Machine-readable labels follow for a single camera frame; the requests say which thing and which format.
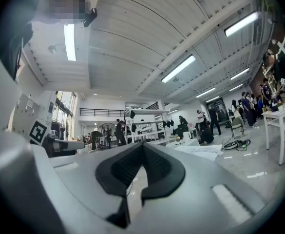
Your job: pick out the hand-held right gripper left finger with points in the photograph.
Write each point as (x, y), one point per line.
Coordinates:
(105, 174)

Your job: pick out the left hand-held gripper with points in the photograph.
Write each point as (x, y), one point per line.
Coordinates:
(59, 146)

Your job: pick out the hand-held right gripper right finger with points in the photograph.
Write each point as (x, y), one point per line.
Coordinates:
(171, 177)

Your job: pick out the rack of hanging clothes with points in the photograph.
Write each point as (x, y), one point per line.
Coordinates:
(57, 129)

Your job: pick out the white sheet on floor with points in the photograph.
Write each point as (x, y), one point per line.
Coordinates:
(200, 151)

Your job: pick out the large round fan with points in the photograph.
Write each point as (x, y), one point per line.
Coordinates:
(107, 130)

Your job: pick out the grey lockers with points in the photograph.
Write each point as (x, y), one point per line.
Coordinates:
(23, 116)

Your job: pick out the black balcony railing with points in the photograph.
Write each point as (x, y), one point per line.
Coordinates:
(100, 112)

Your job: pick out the white shelf rack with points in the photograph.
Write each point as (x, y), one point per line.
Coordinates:
(147, 111)

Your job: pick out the green chair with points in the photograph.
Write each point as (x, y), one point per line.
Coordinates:
(237, 125)

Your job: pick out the long ceiling tube light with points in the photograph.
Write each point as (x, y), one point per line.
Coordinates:
(70, 43)
(239, 73)
(241, 23)
(205, 92)
(178, 68)

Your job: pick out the person's black shirt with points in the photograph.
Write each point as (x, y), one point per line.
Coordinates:
(8, 50)

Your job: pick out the white table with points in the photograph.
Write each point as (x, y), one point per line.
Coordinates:
(282, 112)

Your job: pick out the black head-worn camera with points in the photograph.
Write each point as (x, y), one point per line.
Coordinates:
(89, 17)

